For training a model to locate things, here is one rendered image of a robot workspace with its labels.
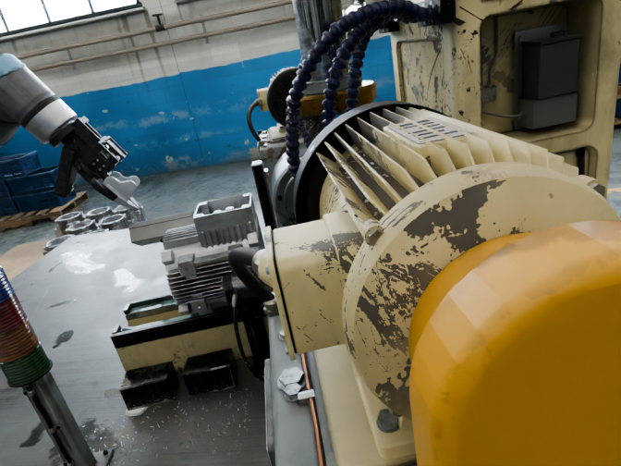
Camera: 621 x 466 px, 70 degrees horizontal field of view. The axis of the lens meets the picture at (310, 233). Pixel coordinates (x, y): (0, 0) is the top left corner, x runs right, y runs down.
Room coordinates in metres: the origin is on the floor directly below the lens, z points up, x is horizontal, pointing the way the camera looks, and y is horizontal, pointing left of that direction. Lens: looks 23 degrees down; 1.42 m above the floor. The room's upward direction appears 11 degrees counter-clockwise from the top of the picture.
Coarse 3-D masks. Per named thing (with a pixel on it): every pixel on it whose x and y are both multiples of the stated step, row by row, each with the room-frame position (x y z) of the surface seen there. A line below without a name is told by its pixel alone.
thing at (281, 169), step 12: (300, 144) 1.27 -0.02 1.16; (300, 156) 1.13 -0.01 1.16; (276, 168) 1.23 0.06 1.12; (276, 180) 1.13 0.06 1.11; (288, 180) 1.12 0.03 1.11; (276, 192) 1.12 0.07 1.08; (288, 192) 1.11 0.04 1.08; (276, 204) 1.12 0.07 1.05; (288, 204) 1.11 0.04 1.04; (288, 216) 1.11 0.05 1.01
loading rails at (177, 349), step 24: (144, 312) 0.92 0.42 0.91; (168, 312) 0.92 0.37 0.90; (192, 312) 0.92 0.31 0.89; (216, 312) 0.83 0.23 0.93; (120, 336) 0.82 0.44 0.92; (144, 336) 0.82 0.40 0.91; (168, 336) 0.82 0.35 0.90; (192, 336) 0.82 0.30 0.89; (216, 336) 0.82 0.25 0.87; (240, 336) 0.83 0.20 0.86; (120, 360) 0.82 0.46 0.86; (144, 360) 0.82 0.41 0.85; (168, 360) 0.82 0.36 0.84
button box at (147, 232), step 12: (168, 216) 1.09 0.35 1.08; (180, 216) 1.09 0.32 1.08; (192, 216) 1.09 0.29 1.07; (132, 228) 1.08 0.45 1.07; (144, 228) 1.08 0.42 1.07; (156, 228) 1.07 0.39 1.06; (168, 228) 1.07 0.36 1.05; (132, 240) 1.06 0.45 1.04; (144, 240) 1.07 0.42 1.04; (156, 240) 1.09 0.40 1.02
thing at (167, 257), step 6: (252, 234) 0.84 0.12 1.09; (252, 240) 0.83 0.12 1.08; (258, 240) 0.83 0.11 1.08; (252, 246) 0.83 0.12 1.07; (162, 252) 0.83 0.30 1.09; (168, 252) 0.83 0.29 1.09; (162, 258) 0.82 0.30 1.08; (168, 258) 0.82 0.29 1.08; (174, 258) 0.83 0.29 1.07; (168, 264) 0.83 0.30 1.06; (270, 288) 0.83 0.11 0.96; (180, 306) 0.82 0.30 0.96; (186, 306) 0.82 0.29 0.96; (180, 312) 0.82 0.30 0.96; (186, 312) 0.82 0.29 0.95
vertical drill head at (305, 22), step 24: (312, 0) 0.87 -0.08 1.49; (336, 0) 0.88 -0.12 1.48; (312, 24) 0.87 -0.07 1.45; (312, 48) 0.87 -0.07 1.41; (336, 48) 0.87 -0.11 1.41; (312, 72) 0.88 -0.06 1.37; (288, 96) 0.92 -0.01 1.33; (312, 96) 0.84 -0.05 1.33; (360, 96) 0.83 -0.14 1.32; (312, 120) 0.86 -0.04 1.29
